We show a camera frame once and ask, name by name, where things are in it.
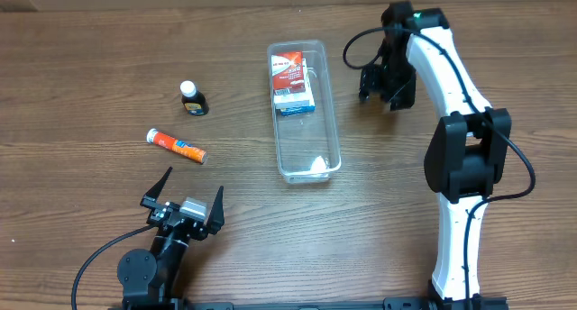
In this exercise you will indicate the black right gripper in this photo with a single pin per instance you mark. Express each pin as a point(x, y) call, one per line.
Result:
point(370, 80)

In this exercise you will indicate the dark bottle white cap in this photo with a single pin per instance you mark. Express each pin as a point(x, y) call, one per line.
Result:
point(193, 100)

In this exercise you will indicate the orange tablet tube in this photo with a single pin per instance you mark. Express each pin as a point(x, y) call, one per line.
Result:
point(175, 145)

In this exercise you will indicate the white plaster box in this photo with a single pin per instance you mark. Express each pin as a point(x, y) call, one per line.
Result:
point(296, 100)

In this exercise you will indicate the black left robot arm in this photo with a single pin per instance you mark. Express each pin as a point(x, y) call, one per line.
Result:
point(148, 276)

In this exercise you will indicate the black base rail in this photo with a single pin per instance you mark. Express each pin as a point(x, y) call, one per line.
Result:
point(388, 303)

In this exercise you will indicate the red white small box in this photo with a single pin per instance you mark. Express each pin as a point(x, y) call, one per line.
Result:
point(287, 73)

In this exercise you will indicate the clear plastic container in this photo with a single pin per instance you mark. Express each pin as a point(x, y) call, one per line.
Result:
point(307, 145)

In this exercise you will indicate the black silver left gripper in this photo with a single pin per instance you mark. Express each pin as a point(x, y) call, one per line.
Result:
point(151, 200)

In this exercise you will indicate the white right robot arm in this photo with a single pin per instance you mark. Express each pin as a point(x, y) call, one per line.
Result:
point(465, 157)

